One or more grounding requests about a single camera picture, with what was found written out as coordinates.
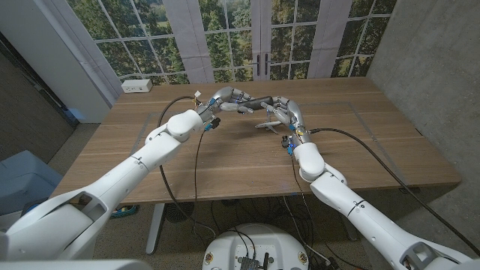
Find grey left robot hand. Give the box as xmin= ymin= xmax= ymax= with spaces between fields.
xmin=204 ymin=85 xmax=256 ymax=116

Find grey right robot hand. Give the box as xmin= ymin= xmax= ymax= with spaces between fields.
xmin=262 ymin=96 xmax=312 ymax=146

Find black TV remote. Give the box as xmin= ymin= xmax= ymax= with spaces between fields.
xmin=241 ymin=95 xmax=275 ymax=112

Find white toy airplane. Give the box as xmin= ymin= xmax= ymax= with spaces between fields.
xmin=254 ymin=114 xmax=283 ymax=135

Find printed window backdrop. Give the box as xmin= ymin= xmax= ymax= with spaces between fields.
xmin=48 ymin=0 xmax=398 ymax=86

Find grey tape outline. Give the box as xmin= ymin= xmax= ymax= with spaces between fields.
xmin=130 ymin=100 xmax=410 ymax=185

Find white power outlet box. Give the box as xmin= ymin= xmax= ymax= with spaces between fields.
xmin=121 ymin=78 xmax=154 ymax=94

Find black round fan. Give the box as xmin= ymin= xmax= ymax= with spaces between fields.
xmin=164 ymin=202 xmax=195 ymax=224

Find white robot torso base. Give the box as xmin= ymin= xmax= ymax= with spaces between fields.
xmin=202 ymin=223 xmax=311 ymax=270

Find grey table leg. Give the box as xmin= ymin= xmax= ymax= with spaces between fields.
xmin=337 ymin=220 xmax=359 ymax=242

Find white table leg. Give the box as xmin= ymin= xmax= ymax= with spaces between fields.
xmin=145 ymin=203 xmax=166 ymax=256

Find small blue basket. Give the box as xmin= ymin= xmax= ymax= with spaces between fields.
xmin=110 ymin=204 xmax=139 ymax=220

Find black finned electronics module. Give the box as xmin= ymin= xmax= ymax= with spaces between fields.
xmin=239 ymin=256 xmax=260 ymax=270

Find white partition panel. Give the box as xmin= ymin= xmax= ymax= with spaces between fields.
xmin=0 ymin=0 xmax=125 ymax=125

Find light blue storage bin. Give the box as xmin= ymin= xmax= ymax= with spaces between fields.
xmin=0 ymin=149 xmax=64 ymax=217

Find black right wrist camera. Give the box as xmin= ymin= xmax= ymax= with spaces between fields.
xmin=280 ymin=135 xmax=296 ymax=155

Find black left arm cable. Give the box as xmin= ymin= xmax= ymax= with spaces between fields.
xmin=157 ymin=95 xmax=218 ymax=241

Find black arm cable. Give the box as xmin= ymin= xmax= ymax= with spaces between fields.
xmin=309 ymin=127 xmax=480 ymax=256
xmin=157 ymin=95 xmax=218 ymax=241

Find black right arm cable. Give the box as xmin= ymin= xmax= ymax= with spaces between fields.
xmin=309 ymin=127 xmax=480 ymax=256

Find black floor cables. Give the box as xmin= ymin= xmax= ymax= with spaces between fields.
xmin=209 ymin=196 xmax=314 ymax=248

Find white floor cable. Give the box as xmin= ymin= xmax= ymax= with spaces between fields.
xmin=283 ymin=196 xmax=331 ymax=266

